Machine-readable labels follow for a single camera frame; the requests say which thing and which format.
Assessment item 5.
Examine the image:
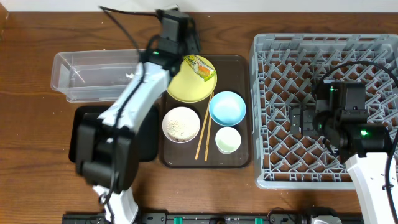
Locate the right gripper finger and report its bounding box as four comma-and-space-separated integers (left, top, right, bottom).
302, 108, 317, 136
289, 107, 302, 134

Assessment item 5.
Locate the green orange snack wrapper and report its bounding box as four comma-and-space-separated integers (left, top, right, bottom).
184, 55, 216, 81

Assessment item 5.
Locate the pale green cup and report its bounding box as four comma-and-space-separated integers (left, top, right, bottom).
215, 127, 241, 154

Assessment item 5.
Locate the white bowl with rice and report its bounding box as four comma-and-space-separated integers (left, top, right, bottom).
162, 106, 200, 143

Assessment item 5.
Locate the white tissue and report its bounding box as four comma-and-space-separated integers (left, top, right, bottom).
126, 73, 135, 79

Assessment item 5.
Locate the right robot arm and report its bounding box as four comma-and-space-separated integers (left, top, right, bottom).
289, 82, 397, 223

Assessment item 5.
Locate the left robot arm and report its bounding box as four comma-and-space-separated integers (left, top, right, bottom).
73, 34, 201, 223

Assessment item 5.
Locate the grey dishwasher rack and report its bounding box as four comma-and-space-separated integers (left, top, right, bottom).
249, 34, 397, 190

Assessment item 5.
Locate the clear plastic waste bin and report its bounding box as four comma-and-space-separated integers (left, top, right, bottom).
50, 49, 139, 103

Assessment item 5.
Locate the black waste tray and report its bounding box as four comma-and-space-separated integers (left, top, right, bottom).
68, 105, 159, 162

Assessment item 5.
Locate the yellow plate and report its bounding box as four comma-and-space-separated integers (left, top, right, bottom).
167, 55, 217, 103

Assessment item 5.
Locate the right wooden chopstick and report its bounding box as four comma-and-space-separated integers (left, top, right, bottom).
204, 92, 214, 161

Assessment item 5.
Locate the wooden chopstick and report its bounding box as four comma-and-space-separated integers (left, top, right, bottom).
204, 92, 214, 161
195, 92, 214, 160

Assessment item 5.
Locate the light blue bowl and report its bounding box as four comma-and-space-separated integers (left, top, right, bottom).
209, 91, 246, 126

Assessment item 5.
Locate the dark brown serving tray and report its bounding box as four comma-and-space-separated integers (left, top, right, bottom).
159, 55, 252, 169

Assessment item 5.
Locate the left wooden chopstick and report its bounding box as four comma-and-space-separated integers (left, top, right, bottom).
195, 92, 214, 160

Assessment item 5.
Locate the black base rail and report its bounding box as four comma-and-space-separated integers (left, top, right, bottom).
61, 212, 364, 224

